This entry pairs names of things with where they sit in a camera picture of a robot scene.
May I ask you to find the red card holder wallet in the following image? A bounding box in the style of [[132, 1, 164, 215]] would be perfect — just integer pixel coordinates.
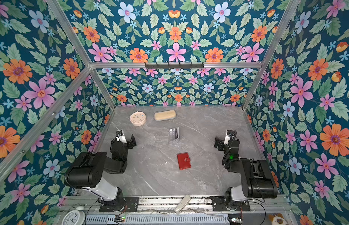
[[177, 152, 191, 170]]

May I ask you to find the pink round clock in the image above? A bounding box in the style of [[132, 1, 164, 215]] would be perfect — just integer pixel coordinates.
[[129, 111, 147, 127]]

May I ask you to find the white alarm clock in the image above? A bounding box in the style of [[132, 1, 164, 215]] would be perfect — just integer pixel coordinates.
[[61, 210, 86, 225]]

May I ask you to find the white perforated cable duct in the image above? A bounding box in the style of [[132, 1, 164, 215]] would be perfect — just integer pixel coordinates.
[[85, 214, 229, 225]]

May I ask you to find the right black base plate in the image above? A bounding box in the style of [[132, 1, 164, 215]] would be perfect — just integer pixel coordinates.
[[209, 196, 250, 212]]

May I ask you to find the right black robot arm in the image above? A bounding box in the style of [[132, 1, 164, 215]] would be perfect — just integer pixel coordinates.
[[211, 130, 278, 212]]

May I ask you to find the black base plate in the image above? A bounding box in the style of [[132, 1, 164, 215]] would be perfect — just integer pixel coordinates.
[[209, 196, 250, 212], [98, 197, 139, 213]]

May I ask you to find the dark grey credit card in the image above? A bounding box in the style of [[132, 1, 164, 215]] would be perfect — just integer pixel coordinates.
[[174, 127, 180, 140]]

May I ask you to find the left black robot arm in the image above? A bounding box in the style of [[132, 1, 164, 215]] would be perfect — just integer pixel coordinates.
[[65, 130, 138, 212]]

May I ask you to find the black hook rail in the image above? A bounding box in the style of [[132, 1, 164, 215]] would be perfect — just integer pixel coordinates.
[[144, 62, 205, 69]]

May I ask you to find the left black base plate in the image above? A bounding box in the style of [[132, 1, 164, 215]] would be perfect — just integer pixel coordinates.
[[98, 197, 139, 213]]

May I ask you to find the white remote control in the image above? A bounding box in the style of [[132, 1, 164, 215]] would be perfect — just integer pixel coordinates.
[[174, 195, 191, 214]]

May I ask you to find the plush toy animal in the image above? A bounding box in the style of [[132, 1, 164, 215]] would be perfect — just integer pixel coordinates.
[[268, 213, 289, 225]]

